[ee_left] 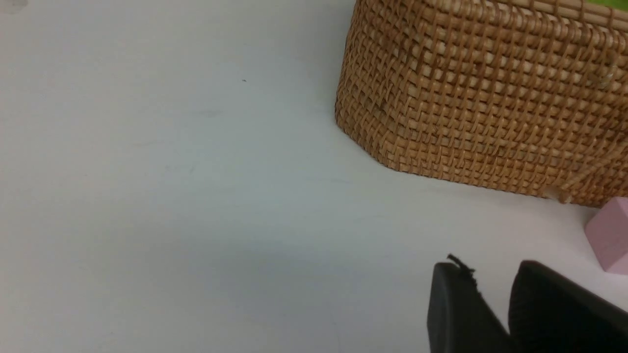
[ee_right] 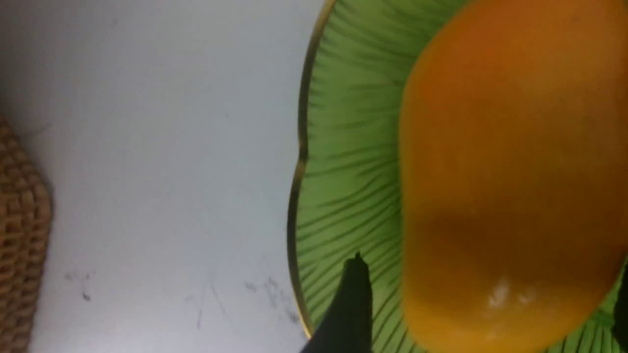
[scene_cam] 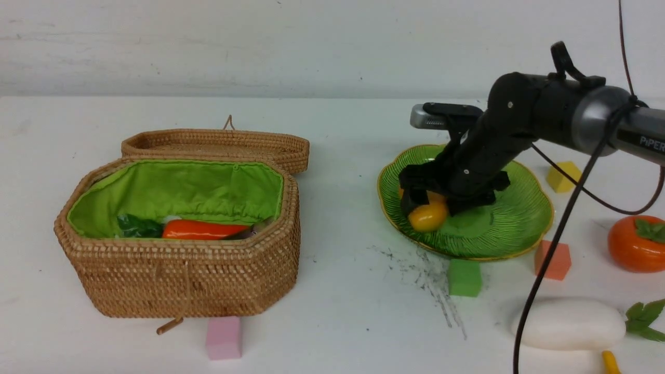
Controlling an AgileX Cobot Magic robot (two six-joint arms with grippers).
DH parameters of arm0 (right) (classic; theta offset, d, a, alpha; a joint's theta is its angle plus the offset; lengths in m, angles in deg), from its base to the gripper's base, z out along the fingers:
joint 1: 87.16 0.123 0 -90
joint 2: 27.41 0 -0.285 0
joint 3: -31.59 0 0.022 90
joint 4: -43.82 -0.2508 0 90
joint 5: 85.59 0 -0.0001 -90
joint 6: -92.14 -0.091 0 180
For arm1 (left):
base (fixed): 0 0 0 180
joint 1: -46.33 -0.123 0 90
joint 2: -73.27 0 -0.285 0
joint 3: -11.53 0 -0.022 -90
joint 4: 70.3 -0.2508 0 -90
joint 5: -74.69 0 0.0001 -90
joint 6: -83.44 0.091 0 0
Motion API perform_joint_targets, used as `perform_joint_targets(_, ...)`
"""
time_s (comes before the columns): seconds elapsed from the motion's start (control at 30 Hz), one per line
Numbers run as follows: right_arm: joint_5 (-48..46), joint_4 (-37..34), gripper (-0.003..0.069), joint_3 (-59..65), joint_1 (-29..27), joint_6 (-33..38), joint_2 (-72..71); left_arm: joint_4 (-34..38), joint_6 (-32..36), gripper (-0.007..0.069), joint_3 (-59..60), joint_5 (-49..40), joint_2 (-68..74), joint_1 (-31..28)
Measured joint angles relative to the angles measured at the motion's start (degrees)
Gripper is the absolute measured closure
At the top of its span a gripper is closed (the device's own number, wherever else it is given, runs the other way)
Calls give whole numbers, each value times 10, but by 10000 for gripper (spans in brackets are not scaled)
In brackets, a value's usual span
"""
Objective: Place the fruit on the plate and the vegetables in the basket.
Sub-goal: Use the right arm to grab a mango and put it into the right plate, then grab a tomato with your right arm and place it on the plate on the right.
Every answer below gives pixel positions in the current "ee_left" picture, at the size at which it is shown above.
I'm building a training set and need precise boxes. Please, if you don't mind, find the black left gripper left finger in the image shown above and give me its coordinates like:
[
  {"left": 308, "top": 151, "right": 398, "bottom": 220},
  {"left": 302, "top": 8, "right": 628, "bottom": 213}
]
[{"left": 427, "top": 254, "right": 515, "bottom": 353}]

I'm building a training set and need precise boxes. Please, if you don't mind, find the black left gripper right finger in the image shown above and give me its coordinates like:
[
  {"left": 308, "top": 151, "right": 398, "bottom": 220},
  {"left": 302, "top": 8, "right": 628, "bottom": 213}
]
[{"left": 508, "top": 260, "right": 628, "bottom": 353}]

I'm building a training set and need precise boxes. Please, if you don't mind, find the pink foam block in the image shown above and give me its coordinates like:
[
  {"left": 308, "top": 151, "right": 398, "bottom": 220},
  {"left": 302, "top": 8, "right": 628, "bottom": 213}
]
[{"left": 584, "top": 197, "right": 628, "bottom": 276}]

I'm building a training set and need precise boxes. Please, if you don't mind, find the woven rattan basket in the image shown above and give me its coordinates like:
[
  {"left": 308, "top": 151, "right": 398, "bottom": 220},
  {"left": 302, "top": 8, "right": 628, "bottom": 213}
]
[{"left": 335, "top": 0, "right": 628, "bottom": 207}]

